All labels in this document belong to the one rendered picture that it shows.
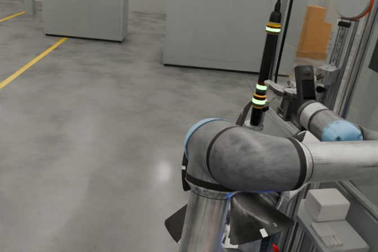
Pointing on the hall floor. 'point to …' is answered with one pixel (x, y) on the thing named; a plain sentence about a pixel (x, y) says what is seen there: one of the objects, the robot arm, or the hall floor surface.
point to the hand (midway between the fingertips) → (278, 80)
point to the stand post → (282, 242)
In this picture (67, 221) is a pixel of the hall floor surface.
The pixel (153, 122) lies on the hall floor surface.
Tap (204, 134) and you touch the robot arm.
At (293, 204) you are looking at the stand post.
